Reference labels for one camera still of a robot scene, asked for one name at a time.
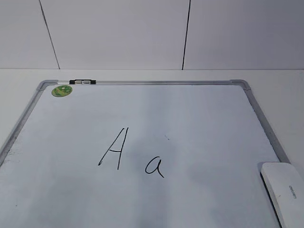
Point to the white board with aluminium frame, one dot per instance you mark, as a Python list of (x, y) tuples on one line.
[(139, 155)]

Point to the round green magnet sticker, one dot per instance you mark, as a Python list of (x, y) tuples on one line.
[(62, 91)]

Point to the white board eraser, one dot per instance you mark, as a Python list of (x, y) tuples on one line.
[(285, 188)]

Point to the black marker clip holder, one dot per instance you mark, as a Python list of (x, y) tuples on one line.
[(82, 82)]

